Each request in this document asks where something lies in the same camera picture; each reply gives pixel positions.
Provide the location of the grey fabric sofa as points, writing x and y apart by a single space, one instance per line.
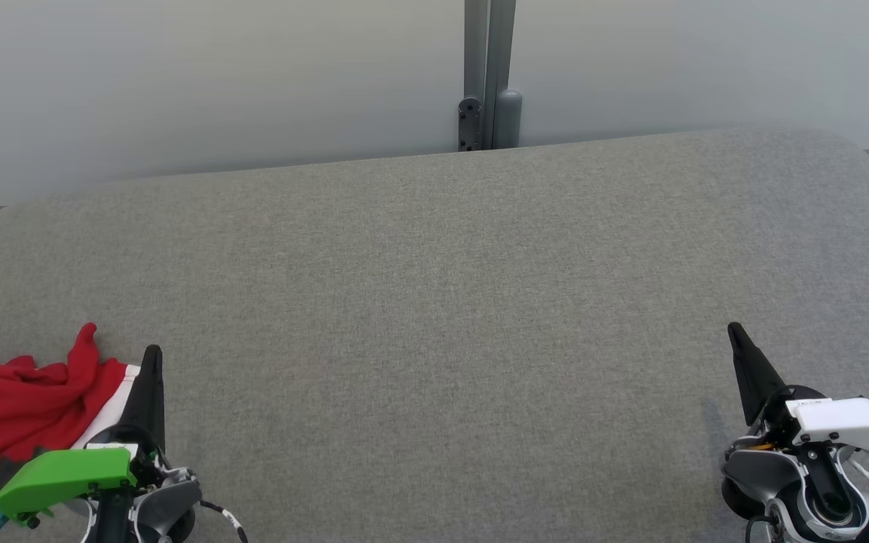
434 302

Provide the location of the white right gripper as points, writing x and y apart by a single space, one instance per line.
857 422

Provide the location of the grey cylinder post cap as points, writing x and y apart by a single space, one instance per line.
508 117

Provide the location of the dark grey hinge bracket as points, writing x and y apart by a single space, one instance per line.
470 124

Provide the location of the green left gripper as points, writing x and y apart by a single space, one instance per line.
65 475

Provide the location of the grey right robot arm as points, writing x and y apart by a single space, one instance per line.
796 490

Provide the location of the red white-striped shorts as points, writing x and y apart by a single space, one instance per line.
19 411

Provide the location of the grey metal partition post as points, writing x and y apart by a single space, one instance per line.
489 45

